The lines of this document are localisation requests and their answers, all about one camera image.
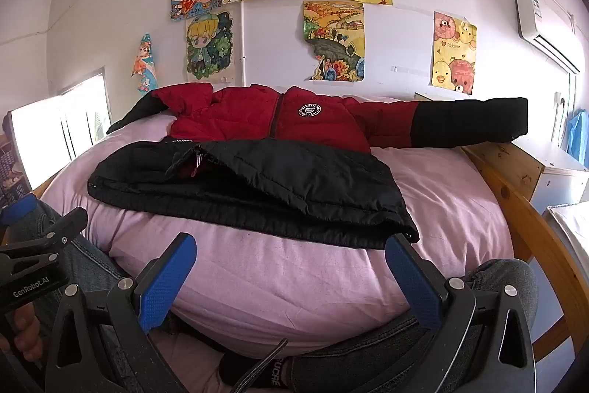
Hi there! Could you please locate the window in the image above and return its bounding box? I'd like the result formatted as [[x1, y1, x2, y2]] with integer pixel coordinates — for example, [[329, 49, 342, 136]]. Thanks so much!
[[8, 67, 112, 178]]

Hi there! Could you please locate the blue cloth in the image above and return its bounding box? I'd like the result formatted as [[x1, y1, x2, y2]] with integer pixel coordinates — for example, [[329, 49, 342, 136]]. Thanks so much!
[[568, 109, 589, 169]]

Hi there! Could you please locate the countryside landscape drawing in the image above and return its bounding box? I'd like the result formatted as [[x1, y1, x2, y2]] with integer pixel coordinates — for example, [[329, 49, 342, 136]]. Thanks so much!
[[302, 1, 367, 82]]

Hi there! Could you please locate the blond character cutout drawing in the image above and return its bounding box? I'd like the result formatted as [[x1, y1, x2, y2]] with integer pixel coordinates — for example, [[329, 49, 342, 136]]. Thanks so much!
[[185, 9, 235, 83]]

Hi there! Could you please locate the black ribbed strap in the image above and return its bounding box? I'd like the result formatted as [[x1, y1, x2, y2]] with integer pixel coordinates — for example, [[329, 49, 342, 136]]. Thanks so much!
[[232, 338, 290, 393]]

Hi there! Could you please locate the small anime figure cutout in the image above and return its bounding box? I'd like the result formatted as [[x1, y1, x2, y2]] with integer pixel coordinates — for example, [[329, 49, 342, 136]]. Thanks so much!
[[131, 33, 159, 93]]

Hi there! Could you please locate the person's left hand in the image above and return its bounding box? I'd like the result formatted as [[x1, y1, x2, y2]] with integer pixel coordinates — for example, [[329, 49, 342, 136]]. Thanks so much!
[[0, 302, 45, 365]]

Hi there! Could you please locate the white wall pipe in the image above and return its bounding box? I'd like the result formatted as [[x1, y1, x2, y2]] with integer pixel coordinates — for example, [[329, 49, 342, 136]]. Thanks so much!
[[236, 0, 250, 88]]

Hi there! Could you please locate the bed with pink sheet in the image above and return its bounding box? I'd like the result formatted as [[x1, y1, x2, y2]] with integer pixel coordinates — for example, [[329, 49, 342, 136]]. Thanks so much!
[[34, 96, 515, 393]]

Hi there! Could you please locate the person's right leg in jeans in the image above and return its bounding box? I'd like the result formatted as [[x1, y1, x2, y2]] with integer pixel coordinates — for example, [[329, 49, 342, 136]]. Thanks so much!
[[283, 257, 540, 393]]

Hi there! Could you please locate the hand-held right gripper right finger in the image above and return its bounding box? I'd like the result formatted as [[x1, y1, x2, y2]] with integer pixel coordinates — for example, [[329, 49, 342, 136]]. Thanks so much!
[[385, 233, 537, 393]]

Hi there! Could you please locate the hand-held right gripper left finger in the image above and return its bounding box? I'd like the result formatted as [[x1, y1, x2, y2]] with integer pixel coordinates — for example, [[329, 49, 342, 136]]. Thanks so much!
[[43, 232, 198, 393]]

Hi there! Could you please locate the wooden bed headboard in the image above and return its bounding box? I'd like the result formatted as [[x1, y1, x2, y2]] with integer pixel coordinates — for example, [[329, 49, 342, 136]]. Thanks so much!
[[460, 140, 589, 371]]

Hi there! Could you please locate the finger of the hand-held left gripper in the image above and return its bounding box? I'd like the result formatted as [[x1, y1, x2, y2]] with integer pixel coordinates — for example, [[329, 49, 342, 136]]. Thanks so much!
[[0, 193, 40, 229], [0, 206, 89, 269]]

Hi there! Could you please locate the white air conditioner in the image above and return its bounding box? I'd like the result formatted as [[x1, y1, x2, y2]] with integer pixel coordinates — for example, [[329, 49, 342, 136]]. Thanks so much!
[[515, 0, 583, 74]]

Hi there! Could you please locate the bears and chick poster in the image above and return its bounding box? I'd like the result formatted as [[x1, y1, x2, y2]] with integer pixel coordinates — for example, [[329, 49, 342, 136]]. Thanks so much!
[[431, 11, 478, 96]]

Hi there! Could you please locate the dark plastic crate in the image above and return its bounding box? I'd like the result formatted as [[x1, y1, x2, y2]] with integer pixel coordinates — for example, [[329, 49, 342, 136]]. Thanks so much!
[[0, 134, 31, 203]]

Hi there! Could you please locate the red and black puffer jacket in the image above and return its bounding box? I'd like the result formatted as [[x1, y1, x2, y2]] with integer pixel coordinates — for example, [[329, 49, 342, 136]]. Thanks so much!
[[87, 83, 529, 249]]

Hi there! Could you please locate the white bedside cabinet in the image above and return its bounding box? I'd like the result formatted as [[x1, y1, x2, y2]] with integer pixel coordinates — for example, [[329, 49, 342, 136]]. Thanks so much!
[[510, 135, 589, 214]]

